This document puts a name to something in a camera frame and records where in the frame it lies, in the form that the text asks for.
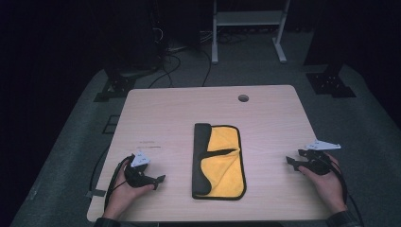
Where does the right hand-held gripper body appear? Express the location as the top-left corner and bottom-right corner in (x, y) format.
(298, 139), (342, 176)

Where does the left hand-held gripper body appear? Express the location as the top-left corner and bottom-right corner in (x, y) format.
(124, 150), (159, 189)

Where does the yellow and black cloth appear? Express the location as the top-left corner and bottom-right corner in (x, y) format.
(191, 122), (247, 201)

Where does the person's left hand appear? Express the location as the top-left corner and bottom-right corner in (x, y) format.
(102, 157), (156, 220)

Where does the person's right hand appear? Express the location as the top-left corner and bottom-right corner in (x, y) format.
(297, 152), (348, 215)

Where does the grey tape strip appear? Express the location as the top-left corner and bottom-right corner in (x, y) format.
(85, 188), (107, 200)

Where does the black stand base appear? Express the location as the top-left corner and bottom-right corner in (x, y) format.
(305, 71), (357, 99)
(93, 75), (137, 103)

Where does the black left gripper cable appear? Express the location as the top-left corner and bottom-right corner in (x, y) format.
(103, 154), (134, 213)

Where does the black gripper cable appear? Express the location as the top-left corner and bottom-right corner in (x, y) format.
(103, 154), (134, 213)
(324, 154), (365, 227)

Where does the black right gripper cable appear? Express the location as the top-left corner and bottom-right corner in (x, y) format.
(324, 154), (365, 227)

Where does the black floor cable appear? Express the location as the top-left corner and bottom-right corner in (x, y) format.
(148, 53), (183, 89)
(200, 46), (213, 88)

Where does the white metal stand frame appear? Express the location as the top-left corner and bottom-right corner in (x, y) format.
(211, 0), (291, 65)

